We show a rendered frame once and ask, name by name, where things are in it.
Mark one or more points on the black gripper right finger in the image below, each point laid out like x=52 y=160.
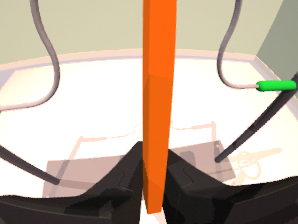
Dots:
x=192 y=197

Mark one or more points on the orange handle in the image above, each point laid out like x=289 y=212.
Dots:
x=158 y=42

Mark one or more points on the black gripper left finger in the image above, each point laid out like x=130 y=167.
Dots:
x=115 y=199

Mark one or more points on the grey wire rig on two posts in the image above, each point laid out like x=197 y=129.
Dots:
x=64 y=178

